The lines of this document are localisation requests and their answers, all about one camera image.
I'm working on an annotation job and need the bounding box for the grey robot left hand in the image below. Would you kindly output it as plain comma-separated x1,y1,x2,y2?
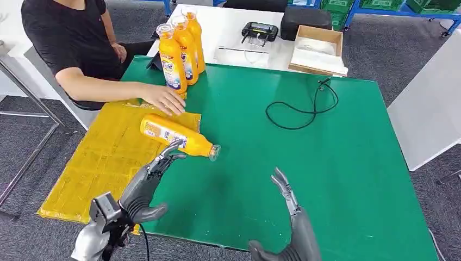
119,139,188,225

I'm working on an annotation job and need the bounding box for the person's left hand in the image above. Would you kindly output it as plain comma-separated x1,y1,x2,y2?
110,42,128,64

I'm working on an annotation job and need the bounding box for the person's right hand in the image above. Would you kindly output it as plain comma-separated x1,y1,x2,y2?
138,83,186,117

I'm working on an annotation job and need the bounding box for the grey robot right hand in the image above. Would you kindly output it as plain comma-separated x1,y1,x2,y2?
247,167,323,261

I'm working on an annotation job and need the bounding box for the orange drink bottle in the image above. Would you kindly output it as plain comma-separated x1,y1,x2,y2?
181,6,207,74
139,113,222,163
170,15,200,86
155,23,189,100

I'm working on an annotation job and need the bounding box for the black stand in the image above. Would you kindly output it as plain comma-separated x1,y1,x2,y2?
146,51,166,72

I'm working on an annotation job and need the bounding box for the yellow sheet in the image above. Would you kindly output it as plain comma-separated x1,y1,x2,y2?
36,99,202,235

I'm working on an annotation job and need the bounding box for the person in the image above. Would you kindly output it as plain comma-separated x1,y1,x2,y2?
21,0,186,117

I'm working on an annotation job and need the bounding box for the black seat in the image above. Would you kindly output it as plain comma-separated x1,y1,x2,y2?
66,91,106,111

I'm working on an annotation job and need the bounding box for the green table mat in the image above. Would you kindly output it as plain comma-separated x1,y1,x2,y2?
120,55,440,261

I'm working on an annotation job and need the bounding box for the clear plastic pouch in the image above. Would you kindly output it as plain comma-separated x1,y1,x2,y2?
214,45,271,68

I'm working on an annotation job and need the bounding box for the black handheld controller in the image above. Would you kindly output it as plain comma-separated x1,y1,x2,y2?
240,21,279,47

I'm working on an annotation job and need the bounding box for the open cardboard box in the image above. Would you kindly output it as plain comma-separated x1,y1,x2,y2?
288,24,350,78

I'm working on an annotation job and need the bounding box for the white paper sheet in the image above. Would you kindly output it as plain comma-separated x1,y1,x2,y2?
290,37,350,76

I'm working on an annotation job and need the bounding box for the black bag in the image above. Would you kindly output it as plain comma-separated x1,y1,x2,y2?
279,6,333,41

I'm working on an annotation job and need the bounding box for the white side table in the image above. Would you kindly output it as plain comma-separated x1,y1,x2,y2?
387,28,461,172

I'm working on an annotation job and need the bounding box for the green plastic crate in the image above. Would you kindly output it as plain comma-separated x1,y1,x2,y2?
406,0,461,15
359,0,405,12
320,0,357,32

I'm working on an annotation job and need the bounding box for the blue metal rack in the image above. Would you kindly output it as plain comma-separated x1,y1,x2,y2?
341,0,461,39

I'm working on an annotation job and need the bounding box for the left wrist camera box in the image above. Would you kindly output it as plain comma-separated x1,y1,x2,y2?
89,191,124,233

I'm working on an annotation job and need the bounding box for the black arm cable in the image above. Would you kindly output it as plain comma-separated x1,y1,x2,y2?
139,223,151,261

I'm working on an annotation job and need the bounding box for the metal table frame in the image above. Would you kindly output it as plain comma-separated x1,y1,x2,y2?
0,57,70,222

